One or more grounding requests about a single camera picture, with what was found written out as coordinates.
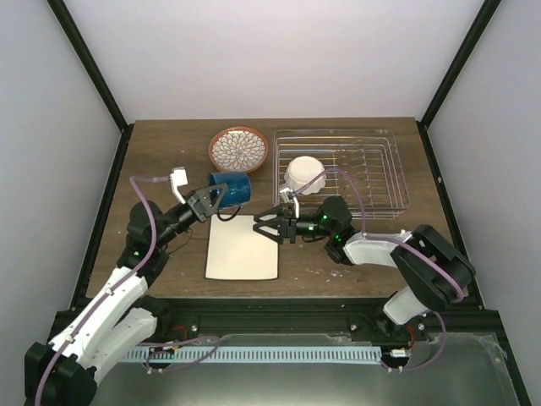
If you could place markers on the light blue slotted cable duct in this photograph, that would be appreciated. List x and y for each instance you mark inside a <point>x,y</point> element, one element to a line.
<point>263,355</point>

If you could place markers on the dark blue mug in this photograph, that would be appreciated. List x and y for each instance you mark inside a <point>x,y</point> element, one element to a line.
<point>238,195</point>

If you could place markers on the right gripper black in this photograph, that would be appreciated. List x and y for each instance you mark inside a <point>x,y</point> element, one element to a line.
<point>287,228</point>

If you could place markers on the cream rectangular plate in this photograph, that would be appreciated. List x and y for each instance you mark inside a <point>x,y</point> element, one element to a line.
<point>237,253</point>

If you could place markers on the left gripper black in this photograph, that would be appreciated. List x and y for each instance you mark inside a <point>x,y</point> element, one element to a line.
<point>200,205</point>

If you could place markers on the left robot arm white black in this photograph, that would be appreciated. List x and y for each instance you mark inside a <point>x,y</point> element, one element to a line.
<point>68,369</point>

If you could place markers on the patterned round plate orange rim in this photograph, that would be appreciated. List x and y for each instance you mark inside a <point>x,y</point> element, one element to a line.
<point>238,149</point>

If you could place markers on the black aluminium frame rail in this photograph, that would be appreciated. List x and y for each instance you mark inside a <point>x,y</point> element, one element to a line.
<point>360,319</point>

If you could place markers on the metal wire dish rack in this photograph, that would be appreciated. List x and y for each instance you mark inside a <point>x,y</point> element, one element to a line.
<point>370,158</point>

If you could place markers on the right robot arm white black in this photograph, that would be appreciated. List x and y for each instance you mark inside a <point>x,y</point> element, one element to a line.
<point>435,272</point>

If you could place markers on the white scalloped bowl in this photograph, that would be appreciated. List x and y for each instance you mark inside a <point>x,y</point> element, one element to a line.
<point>303,169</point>

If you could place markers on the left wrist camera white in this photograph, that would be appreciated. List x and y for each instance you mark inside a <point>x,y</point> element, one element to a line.
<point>178,178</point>

